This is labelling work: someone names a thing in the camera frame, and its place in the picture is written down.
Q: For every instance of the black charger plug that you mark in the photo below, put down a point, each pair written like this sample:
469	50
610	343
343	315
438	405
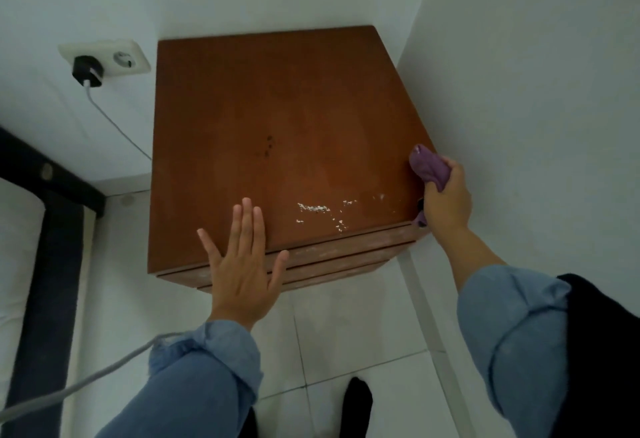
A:
87	71

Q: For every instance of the brown wooden nightstand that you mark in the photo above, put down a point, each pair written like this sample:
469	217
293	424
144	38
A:
280	142

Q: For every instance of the person's left middle finger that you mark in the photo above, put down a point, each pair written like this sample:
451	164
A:
247	227

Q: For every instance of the person's left forearm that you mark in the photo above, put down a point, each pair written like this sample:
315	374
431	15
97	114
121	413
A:
200	382

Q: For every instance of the person's left hand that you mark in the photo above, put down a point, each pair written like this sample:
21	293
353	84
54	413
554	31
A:
240	282

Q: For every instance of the person's black socked foot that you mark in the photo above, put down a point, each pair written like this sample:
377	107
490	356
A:
357	410
249	425

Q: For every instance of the person's right hand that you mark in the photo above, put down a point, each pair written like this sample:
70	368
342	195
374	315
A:
450	205

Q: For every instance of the black bed frame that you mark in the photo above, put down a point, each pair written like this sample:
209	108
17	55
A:
45	272

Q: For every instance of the white double wall socket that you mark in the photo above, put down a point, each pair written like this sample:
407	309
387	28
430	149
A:
127	56

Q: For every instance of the person's right fingers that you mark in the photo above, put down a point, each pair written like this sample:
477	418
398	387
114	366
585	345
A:
442	187

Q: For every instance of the purple cleaning cloth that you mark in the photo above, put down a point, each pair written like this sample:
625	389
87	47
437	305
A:
429	165

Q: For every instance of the scatter of white crumbs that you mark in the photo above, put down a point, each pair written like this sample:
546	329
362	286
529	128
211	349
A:
315	208

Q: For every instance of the person's black garment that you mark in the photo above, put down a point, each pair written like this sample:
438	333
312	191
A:
605	357

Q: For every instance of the person's left little finger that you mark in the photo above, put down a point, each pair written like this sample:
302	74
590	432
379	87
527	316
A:
210	250

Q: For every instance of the person's right forearm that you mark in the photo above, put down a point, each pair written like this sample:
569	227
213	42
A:
505	322

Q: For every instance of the person's left thumb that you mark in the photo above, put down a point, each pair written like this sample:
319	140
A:
279	272

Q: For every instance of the white mattress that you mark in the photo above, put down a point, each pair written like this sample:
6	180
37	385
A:
17	262

